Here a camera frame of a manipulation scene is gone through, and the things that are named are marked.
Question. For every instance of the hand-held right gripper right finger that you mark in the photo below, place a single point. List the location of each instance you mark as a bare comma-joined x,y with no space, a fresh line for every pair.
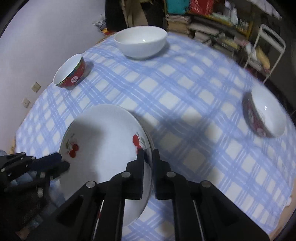
163,183

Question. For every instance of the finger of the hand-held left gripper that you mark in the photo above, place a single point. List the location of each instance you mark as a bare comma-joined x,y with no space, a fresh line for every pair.
59,169
47,161

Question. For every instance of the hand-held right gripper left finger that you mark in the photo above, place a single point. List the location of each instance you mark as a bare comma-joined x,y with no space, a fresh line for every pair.
131,180

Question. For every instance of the large cherry print plate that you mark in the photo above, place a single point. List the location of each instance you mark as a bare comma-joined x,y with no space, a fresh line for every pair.
104,143

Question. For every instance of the small red patterned bowl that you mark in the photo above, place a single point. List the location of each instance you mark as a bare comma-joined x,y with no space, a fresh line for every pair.
69,71

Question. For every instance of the red bowl with inside emblem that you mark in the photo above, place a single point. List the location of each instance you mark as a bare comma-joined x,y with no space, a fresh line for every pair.
268,113

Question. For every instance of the plain white bowl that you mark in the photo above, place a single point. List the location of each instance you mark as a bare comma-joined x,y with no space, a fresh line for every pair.
141,44

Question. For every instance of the blue plaid tablecloth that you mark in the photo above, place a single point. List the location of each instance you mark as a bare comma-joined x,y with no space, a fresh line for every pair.
185,92

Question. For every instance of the yellow red packet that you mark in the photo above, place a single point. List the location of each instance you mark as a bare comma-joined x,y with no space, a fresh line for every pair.
108,32

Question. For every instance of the white patterned snack bag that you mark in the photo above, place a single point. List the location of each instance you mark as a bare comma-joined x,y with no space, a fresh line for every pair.
100,22

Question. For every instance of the pile of thin books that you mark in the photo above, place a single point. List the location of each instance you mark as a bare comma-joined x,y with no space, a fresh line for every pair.
208,32

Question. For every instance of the stack of thick books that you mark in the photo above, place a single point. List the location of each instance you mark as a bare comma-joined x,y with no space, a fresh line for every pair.
177,24

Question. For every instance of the yellow box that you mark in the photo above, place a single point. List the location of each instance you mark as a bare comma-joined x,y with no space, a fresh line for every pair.
263,56

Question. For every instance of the black garment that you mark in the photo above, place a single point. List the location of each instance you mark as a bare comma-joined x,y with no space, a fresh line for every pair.
114,14

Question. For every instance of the beige trousers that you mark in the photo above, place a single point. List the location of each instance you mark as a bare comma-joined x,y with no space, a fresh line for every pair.
137,12

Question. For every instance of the dark clothes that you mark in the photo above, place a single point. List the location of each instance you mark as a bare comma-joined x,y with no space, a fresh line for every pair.
157,11

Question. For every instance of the wooden shelf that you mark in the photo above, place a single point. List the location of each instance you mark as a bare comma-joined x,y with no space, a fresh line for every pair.
217,20

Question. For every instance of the teal bag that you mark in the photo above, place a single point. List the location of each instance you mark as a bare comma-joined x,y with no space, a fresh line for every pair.
177,6

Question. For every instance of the red gift bag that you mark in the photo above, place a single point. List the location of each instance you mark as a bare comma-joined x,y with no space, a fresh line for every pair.
201,6

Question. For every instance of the white bottle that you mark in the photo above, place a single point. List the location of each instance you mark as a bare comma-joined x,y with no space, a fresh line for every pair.
229,7
234,16

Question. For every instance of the white rolling cart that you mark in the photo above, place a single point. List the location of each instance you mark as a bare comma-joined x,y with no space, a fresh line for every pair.
274,37

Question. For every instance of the beige wall socket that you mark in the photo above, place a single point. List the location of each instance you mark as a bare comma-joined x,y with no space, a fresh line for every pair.
36,87
26,102

